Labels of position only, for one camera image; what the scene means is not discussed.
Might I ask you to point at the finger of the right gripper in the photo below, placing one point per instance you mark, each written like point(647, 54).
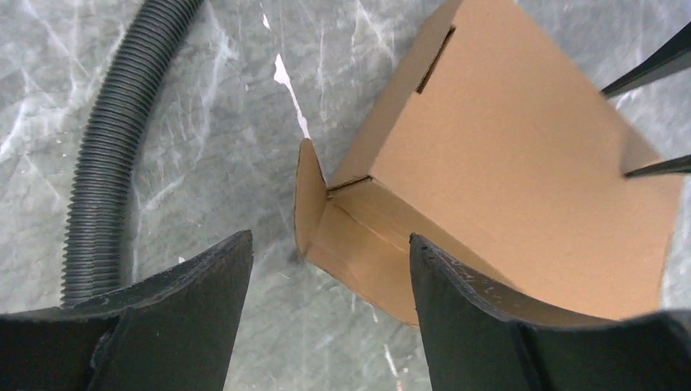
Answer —
point(672, 57)
point(679, 165)

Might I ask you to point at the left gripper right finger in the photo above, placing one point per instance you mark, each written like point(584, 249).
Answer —
point(480, 334)

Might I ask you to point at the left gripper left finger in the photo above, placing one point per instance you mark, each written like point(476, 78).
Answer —
point(174, 330)

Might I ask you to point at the brown cardboard box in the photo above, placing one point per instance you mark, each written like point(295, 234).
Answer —
point(490, 142)

